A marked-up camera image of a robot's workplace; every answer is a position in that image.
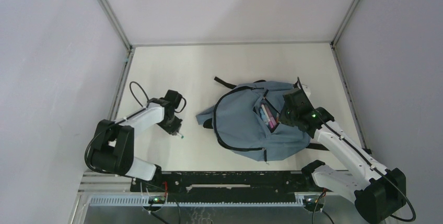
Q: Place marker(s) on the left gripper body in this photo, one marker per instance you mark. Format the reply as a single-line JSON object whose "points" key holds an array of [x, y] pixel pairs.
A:
{"points": [[171, 125]]}

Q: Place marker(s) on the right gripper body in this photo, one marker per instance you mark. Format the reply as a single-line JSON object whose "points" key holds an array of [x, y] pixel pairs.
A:
{"points": [[288, 116]]}

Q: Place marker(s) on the pink highlighter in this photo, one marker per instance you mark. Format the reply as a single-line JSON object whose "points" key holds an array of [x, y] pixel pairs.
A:
{"points": [[271, 117]]}

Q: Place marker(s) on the blue student backpack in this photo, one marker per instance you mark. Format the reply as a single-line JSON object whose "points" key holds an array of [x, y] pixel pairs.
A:
{"points": [[238, 127]]}

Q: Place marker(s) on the blue highlighter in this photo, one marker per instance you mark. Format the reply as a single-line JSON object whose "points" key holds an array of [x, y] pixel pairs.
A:
{"points": [[263, 117]]}

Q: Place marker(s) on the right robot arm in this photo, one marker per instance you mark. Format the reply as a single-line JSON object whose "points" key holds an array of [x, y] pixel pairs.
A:
{"points": [[376, 191]]}

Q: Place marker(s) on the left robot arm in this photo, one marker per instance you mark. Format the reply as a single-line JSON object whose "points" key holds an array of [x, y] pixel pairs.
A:
{"points": [[111, 150]]}

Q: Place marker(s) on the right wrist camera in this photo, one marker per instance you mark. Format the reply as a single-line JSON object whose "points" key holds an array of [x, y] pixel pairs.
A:
{"points": [[306, 90]]}

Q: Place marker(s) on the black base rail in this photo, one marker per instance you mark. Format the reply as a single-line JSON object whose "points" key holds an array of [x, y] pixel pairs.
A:
{"points": [[237, 187]]}

